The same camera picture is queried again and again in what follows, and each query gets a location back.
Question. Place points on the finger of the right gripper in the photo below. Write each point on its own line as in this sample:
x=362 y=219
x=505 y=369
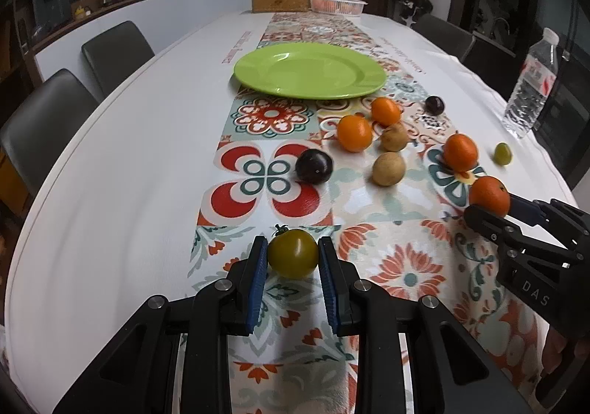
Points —
x=495 y=222
x=563 y=221

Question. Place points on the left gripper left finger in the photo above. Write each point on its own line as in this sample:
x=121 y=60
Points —
x=229 y=306

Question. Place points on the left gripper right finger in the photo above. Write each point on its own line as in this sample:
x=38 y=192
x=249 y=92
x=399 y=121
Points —
x=358 y=307

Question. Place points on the small green grape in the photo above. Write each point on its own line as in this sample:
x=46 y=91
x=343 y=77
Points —
x=502 y=154

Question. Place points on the green tomato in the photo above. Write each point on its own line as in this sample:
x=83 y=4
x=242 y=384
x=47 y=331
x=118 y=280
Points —
x=292 y=253

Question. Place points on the tan longan front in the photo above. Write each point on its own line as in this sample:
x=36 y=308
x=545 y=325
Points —
x=388 y=169

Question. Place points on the tan longan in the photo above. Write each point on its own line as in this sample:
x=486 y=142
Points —
x=388 y=169
x=394 y=138

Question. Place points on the small dark plum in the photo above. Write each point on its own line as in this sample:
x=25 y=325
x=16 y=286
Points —
x=434 y=105

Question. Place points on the large dark plum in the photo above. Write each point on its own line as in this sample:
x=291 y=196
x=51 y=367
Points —
x=314 y=166

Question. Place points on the patterned table runner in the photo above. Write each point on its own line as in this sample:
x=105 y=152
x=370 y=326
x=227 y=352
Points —
x=410 y=238

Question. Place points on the white tablecloth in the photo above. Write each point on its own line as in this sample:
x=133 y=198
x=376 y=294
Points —
x=114 y=222

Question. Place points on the clear water bottle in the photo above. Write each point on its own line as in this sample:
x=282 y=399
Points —
x=534 y=85

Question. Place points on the tan longan back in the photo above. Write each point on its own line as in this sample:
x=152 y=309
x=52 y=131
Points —
x=394 y=138

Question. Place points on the small orange tangerine back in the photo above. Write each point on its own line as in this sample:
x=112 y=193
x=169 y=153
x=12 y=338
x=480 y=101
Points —
x=385 y=111

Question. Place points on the dark chair right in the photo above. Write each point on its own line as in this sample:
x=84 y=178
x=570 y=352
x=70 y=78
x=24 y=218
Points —
x=448 y=37

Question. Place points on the dark chair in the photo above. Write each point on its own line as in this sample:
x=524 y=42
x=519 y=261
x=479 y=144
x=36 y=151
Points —
x=115 y=54
x=448 y=37
x=40 y=129

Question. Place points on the green plate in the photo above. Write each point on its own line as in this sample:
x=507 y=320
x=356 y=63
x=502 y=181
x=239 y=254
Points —
x=310 y=71

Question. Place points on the dark chair near left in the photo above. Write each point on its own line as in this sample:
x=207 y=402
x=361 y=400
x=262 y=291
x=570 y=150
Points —
x=40 y=129

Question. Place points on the dark chair far left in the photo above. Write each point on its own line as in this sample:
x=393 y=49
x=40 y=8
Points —
x=115 y=54

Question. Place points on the clear plastic fruit container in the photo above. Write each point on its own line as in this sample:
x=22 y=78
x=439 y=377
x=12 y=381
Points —
x=352 y=8

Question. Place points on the woven basket box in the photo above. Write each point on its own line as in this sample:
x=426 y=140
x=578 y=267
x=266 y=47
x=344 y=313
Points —
x=280 y=6

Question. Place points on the black coffee machine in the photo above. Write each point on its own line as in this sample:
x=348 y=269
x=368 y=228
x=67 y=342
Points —
x=50 y=15

